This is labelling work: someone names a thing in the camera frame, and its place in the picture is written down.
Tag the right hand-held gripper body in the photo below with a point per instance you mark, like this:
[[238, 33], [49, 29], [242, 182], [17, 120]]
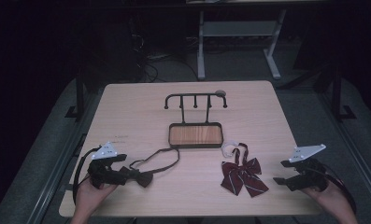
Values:
[[309, 177]]

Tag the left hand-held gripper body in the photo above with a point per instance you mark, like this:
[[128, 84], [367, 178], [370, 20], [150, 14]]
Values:
[[102, 174]]

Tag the black bow tie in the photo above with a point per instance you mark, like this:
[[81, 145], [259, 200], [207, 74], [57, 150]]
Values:
[[144, 178]]

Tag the maroon striped bow tie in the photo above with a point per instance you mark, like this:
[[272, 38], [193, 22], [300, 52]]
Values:
[[242, 177]]

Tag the black rack with wooden tray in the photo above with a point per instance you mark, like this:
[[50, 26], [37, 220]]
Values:
[[195, 134]]

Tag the person's left hand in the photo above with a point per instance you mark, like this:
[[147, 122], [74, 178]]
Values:
[[91, 194]]

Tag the person's right hand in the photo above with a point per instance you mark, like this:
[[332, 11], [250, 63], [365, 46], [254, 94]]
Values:
[[329, 197]]

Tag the black metal stand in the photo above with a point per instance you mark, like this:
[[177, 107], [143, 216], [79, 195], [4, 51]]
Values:
[[339, 96], [78, 99]]

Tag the grey round table cap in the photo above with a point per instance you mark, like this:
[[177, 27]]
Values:
[[220, 92]]

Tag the grey power strip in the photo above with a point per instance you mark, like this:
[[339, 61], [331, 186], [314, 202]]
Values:
[[158, 57]]

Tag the grey metal rail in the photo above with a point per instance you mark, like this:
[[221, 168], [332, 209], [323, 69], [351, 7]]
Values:
[[58, 165], [354, 155]]

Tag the white metal desk frame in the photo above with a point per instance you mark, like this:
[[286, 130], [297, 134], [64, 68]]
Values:
[[239, 29]]

